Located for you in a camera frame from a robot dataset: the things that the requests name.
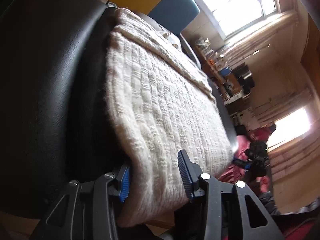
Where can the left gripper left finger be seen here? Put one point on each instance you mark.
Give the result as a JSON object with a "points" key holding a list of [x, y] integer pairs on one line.
{"points": [[86, 210]]}

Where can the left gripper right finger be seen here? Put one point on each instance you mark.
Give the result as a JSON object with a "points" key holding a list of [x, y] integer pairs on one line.
{"points": [[246, 216]]}

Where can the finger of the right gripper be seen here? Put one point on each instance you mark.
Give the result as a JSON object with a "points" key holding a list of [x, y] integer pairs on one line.
{"points": [[245, 164]]}

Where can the cream knitted sweater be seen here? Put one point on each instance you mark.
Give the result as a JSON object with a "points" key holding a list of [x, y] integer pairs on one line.
{"points": [[158, 103]]}

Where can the pink blanket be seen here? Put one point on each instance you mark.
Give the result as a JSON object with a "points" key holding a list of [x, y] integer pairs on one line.
{"points": [[234, 173]]}

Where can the person in red jacket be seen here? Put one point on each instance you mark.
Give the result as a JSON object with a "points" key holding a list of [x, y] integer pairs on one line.
{"points": [[262, 133]]}

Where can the wooden side table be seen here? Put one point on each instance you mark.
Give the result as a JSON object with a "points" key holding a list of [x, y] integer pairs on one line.
{"points": [[228, 87]]}

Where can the black monitor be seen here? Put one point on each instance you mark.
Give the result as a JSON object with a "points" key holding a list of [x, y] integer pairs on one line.
{"points": [[244, 78]]}

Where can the blue bag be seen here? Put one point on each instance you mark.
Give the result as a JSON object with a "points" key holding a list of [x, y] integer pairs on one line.
{"points": [[225, 71]]}

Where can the beige curtain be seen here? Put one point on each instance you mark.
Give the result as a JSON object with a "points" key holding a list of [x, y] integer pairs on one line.
{"points": [[238, 47]]}

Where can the tricolour sofa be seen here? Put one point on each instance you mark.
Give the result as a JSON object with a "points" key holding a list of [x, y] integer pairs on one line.
{"points": [[155, 2]]}

